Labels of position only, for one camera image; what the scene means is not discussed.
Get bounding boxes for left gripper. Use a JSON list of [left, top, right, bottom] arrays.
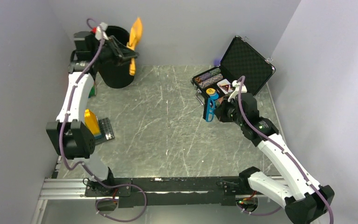
[[92, 36, 140, 67]]

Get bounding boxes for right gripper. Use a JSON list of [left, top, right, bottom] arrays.
[[214, 96, 246, 127]]

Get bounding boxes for blue hand brush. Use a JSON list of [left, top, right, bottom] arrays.
[[205, 98, 215, 122]]

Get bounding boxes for yellow slotted scoop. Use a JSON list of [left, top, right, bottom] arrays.
[[127, 17, 143, 76]]

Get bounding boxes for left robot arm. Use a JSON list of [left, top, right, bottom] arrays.
[[46, 26, 137, 196]]

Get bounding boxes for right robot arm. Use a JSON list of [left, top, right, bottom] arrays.
[[214, 93, 335, 224]]

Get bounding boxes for black plastic waste bin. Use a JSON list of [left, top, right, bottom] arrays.
[[98, 25, 134, 89]]

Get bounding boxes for yellow dealer button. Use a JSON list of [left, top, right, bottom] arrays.
[[206, 88, 216, 96]]

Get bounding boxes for playing card deck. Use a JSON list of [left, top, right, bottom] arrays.
[[217, 79, 233, 94]]

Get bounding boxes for blue and green toy blocks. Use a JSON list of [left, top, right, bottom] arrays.
[[88, 86, 96, 98]]

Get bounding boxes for black poker chip case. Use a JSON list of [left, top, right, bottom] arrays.
[[191, 35, 276, 105]]

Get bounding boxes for yellow toy block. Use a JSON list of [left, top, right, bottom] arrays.
[[84, 109, 102, 139]]

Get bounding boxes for black perforated plate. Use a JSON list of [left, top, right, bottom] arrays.
[[95, 118, 115, 145]]

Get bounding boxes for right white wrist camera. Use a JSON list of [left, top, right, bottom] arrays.
[[227, 80, 247, 102]]

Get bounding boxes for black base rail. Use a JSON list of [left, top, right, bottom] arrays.
[[84, 176, 253, 208]]

